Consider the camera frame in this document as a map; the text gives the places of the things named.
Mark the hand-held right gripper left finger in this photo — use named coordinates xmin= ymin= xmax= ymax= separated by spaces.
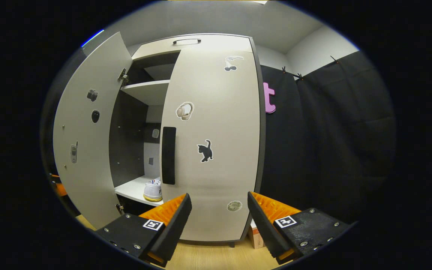
xmin=96 ymin=193 xmax=193 ymax=267

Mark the white shoe cabinet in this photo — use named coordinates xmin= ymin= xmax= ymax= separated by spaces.
xmin=53 ymin=32 xmax=267 ymax=248

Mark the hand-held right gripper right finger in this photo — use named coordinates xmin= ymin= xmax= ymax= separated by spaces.
xmin=247 ymin=191 xmax=351 ymax=265

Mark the white shoe yellow sole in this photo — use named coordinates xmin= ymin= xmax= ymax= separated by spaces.
xmin=143 ymin=179 xmax=163 ymax=202

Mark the white cabinet door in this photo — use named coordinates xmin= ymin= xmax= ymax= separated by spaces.
xmin=53 ymin=32 xmax=133 ymax=230
xmin=160 ymin=47 xmax=261 ymax=242

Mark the narrow ceiling light strip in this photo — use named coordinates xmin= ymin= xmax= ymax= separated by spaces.
xmin=81 ymin=29 xmax=105 ymax=48

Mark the white and red book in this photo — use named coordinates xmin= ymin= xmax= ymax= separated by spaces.
xmin=247 ymin=219 xmax=265 ymax=249

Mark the white cabinet drawer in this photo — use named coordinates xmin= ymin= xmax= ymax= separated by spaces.
xmin=132 ymin=34 xmax=254 ymax=60

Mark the black right door handle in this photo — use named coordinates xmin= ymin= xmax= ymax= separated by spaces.
xmin=162 ymin=127 xmax=177 ymax=185

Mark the white cabinet shelf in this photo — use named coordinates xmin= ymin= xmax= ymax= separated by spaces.
xmin=120 ymin=79 xmax=171 ymax=106
xmin=115 ymin=175 xmax=164 ymax=207

